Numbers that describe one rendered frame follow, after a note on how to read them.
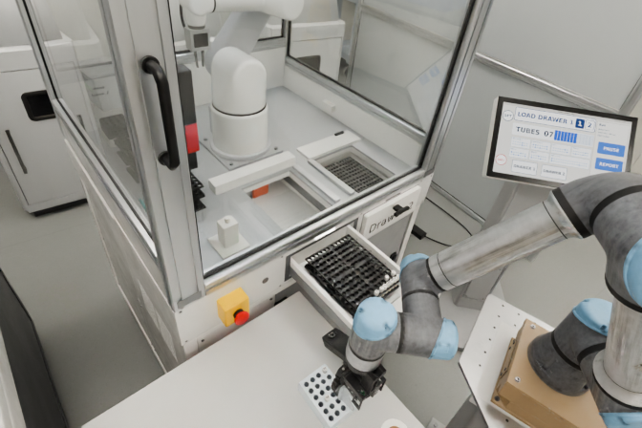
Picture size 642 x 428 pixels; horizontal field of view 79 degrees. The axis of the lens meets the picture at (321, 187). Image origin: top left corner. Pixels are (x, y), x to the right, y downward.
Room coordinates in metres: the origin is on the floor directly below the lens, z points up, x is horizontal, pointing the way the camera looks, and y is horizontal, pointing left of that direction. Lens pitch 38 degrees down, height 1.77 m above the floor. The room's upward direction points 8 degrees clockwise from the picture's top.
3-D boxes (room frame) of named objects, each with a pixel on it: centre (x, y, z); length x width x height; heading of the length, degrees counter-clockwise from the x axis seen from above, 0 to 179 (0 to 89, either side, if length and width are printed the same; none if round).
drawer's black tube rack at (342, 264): (0.75, -0.12, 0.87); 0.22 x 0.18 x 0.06; 45
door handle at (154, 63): (0.52, 0.25, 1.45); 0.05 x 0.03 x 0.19; 45
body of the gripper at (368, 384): (0.42, -0.14, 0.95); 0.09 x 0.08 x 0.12; 43
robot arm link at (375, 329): (0.43, -0.14, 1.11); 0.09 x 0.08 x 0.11; 89
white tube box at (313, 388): (0.44, -0.08, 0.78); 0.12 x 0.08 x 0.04; 43
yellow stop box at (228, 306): (0.59, 0.18, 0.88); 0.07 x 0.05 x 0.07; 135
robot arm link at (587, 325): (0.55, -0.66, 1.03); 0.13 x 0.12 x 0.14; 179
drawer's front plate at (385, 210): (1.06, -0.26, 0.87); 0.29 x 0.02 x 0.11; 135
